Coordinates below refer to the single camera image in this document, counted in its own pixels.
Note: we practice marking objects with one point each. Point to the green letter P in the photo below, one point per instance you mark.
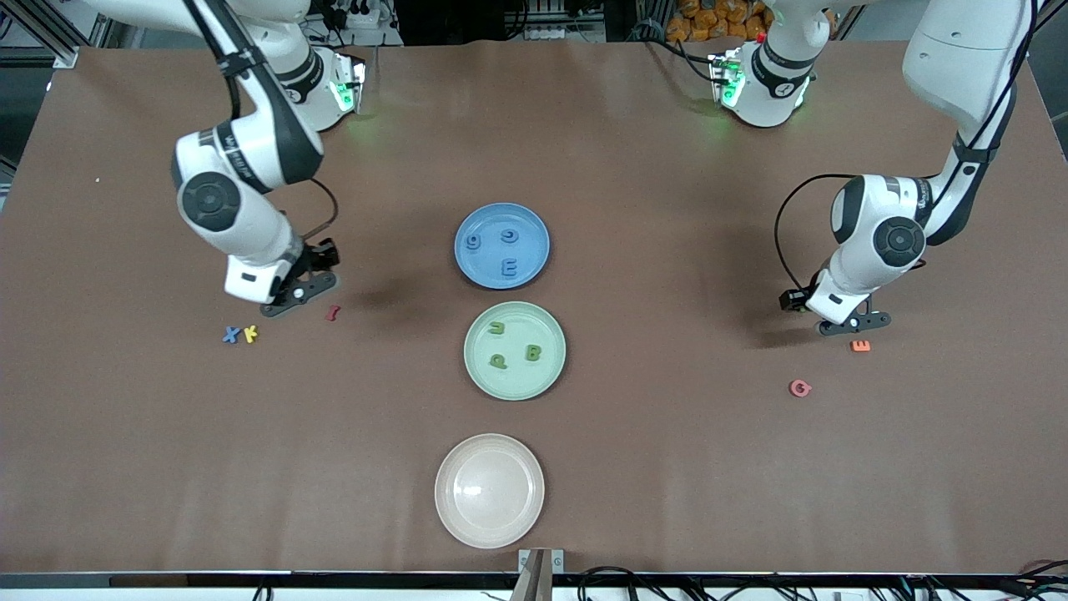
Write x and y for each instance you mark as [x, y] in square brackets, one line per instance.
[498, 361]

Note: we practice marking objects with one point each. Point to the blue plate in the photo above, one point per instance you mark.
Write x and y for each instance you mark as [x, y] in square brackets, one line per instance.
[484, 271]

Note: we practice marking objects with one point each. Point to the aluminium frame post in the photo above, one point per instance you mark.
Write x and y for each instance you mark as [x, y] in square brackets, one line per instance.
[67, 58]

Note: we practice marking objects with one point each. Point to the green plate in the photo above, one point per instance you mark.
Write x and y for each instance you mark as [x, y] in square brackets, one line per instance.
[501, 384]

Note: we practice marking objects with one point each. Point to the grey metal bracket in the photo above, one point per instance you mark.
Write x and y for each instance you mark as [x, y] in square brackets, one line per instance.
[555, 561]

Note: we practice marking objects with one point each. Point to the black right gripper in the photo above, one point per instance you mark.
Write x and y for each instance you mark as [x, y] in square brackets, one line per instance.
[318, 255]

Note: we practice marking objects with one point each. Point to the orange packaged goods pile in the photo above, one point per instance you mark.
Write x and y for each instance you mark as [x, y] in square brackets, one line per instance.
[709, 21]

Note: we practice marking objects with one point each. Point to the beige plate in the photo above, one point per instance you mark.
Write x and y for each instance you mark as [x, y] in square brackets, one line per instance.
[489, 492]

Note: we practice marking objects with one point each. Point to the white power strip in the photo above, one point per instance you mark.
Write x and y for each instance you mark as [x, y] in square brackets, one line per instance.
[367, 29]
[559, 33]

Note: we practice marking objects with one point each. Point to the yellow letter K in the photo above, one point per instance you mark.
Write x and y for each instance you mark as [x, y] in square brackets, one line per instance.
[251, 334]

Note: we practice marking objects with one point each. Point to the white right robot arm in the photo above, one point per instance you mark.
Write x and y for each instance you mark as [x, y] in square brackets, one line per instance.
[242, 225]

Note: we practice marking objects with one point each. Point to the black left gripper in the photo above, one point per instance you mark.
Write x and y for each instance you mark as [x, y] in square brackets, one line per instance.
[795, 299]

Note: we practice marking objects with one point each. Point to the blue letter X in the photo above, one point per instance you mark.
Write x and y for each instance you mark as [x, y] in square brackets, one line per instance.
[231, 335]

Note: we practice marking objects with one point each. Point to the green letter B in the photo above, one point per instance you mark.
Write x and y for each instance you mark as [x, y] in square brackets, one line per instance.
[532, 352]

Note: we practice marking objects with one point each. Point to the blue letter E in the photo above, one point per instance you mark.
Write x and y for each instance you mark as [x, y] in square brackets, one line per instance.
[509, 268]

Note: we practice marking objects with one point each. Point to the tan pole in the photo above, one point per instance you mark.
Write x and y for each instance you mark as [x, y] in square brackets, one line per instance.
[531, 584]

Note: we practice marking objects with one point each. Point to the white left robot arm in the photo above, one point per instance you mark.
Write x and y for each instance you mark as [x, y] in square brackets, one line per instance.
[876, 250]

